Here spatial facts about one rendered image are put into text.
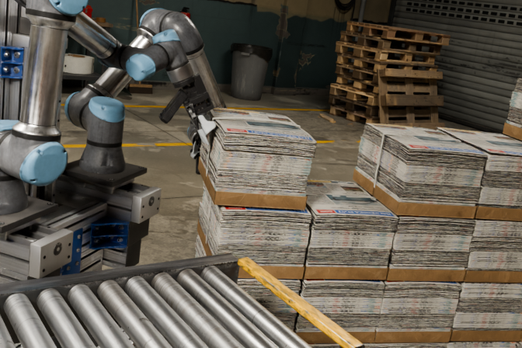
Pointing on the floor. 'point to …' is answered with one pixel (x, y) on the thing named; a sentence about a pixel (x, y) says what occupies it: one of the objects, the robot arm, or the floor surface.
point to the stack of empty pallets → (364, 63)
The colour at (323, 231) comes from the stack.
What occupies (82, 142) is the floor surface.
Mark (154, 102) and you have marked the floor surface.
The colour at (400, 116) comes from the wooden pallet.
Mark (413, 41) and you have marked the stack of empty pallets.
